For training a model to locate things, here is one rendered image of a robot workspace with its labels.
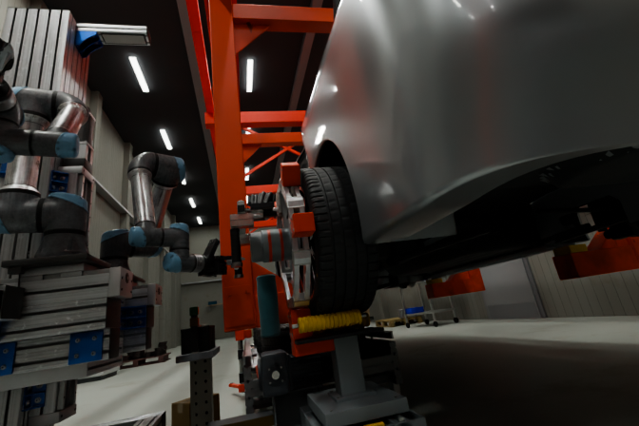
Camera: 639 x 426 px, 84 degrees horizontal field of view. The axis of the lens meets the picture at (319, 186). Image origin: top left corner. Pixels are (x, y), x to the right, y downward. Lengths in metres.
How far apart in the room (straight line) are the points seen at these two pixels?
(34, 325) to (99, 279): 0.20
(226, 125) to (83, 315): 1.37
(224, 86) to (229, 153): 0.49
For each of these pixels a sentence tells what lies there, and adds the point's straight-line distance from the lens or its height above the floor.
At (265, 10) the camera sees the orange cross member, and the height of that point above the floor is 2.68.
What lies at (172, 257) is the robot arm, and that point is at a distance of 1.49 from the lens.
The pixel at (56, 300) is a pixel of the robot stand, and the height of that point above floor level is 0.69.
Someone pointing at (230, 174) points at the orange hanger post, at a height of 1.38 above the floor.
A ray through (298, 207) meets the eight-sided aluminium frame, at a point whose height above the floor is 0.93.
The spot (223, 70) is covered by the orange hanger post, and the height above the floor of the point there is 2.13.
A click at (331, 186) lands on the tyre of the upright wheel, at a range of 1.39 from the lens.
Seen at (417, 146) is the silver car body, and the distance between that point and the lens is 0.87.
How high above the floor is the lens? 0.54
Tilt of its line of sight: 20 degrees up
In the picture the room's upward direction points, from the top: 9 degrees counter-clockwise
